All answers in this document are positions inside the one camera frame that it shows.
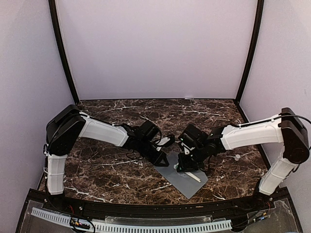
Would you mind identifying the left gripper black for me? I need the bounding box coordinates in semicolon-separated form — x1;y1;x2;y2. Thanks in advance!
138;139;169;167

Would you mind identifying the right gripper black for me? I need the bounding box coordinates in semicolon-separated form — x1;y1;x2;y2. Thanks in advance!
177;144;208;172

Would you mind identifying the beige letter paper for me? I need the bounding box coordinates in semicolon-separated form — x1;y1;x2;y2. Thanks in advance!
186;172;201;183

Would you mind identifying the grey envelope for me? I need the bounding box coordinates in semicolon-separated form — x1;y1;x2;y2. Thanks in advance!
155;152;208;199

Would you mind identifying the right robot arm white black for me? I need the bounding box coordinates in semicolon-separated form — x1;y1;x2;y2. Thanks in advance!
174;107;311;211

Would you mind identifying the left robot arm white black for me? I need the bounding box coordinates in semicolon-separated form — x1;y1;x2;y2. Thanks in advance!
43;104;175;212

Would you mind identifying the small electronics board with leds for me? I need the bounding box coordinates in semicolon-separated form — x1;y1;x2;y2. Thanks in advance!
69;218;90;229

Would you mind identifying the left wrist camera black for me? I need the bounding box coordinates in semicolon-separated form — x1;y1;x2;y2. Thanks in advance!
156;134;175;151

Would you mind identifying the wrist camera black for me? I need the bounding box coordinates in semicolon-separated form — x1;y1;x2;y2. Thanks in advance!
156;134;175;151
178;133;195;155

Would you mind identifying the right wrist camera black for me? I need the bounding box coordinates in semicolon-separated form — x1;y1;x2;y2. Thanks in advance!
178;133;195;155

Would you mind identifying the black front table rail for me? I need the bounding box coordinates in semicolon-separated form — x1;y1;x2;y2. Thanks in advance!
43;193;273;220

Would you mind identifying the white slotted cable duct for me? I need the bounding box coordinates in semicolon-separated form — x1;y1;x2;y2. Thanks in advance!
31;207;232;233

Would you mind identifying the black right frame post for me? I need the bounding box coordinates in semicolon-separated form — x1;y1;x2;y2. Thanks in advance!
235;0;264;104

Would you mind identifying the black frame post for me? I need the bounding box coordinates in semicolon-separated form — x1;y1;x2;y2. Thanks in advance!
48;0;80;104
235;0;264;104

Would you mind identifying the black left frame post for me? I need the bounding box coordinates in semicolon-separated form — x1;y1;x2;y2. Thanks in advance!
48;0;80;104

